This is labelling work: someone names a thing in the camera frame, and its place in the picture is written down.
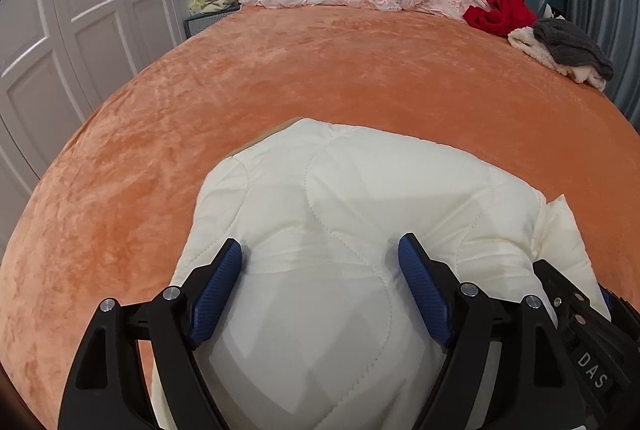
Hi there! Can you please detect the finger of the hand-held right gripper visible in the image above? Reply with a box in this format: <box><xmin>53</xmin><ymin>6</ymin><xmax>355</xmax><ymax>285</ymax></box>
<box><xmin>602</xmin><ymin>289</ymin><xmax>640</xmax><ymax>376</ymax></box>
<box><xmin>532</xmin><ymin>259</ymin><xmax>632</xmax><ymax>409</ymax></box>

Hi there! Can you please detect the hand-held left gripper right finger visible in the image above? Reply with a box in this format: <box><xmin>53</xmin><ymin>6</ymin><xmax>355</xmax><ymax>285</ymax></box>
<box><xmin>398</xmin><ymin>232</ymin><xmax>588</xmax><ymax>430</ymax></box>

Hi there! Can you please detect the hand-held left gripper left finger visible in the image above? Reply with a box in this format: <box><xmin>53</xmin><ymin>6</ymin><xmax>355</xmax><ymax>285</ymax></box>
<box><xmin>57</xmin><ymin>237</ymin><xmax>244</xmax><ymax>430</ymax></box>

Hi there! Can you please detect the white quilted jacket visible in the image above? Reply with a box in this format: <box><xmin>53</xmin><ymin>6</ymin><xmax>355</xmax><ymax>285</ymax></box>
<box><xmin>150</xmin><ymin>117</ymin><xmax>609</xmax><ymax>430</ymax></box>

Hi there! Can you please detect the orange plush bed blanket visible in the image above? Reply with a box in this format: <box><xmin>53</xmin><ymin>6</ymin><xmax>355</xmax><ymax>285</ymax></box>
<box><xmin>0</xmin><ymin>2</ymin><xmax>640</xmax><ymax>413</ymax></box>

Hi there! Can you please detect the grey nightstand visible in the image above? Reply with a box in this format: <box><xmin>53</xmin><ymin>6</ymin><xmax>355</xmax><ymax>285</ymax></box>
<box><xmin>184</xmin><ymin>7</ymin><xmax>242</xmax><ymax>39</ymax></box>

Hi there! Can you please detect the cream fleece garment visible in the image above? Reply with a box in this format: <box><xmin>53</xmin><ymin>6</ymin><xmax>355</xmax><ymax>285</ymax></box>
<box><xmin>507</xmin><ymin>26</ymin><xmax>609</xmax><ymax>92</ymax></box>

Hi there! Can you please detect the pale yellow cloth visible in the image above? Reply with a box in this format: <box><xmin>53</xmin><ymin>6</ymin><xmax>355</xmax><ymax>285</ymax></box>
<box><xmin>187</xmin><ymin>0</ymin><xmax>247</xmax><ymax>15</ymax></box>

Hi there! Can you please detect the grey knit garment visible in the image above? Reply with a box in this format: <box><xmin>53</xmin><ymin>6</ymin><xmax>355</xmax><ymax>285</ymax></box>
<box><xmin>532</xmin><ymin>18</ymin><xmax>615</xmax><ymax>80</ymax></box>

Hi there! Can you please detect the red garment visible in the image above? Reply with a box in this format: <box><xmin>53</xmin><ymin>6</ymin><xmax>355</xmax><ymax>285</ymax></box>
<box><xmin>462</xmin><ymin>0</ymin><xmax>539</xmax><ymax>38</ymax></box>

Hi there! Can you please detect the white panelled wardrobe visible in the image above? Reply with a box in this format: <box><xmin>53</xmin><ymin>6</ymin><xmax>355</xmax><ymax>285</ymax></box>
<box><xmin>0</xmin><ymin>0</ymin><xmax>209</xmax><ymax>211</ymax></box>

